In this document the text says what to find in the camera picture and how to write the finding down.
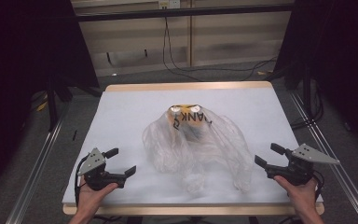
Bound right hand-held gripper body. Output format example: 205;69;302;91
265;143;340;187

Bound white table mat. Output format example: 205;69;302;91
62;87;324;205

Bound person's right hand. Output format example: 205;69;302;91
273;175;320;217

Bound black horizontal bar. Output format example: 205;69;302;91
75;4;295;22

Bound wooden table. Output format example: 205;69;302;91
62;81;325;217

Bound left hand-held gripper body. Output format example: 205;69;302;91
77;147;127;191

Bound yellow floor tape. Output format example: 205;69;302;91
35;92;48;113

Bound person's left hand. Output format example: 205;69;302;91
76;175;119;217

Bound black wall cable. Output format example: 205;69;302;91
161;17;278;82

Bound black curtain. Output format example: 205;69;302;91
0;0;101;201
273;0;358;157

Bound metal floor rail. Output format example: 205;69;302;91
288;90;358;224
5;102;72;224

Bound orange juice bottle dark label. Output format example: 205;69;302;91
185;105;213;141

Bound orange juice bottle white cap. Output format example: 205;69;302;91
167;105;185;132

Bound wall power outlet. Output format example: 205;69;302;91
158;0;181;9

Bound clear plastic bag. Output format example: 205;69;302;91
142;105;255;194

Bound black stand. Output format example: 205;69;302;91
283;60;314;125
44;74;73;133

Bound black floor cables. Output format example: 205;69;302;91
290;79;324;131

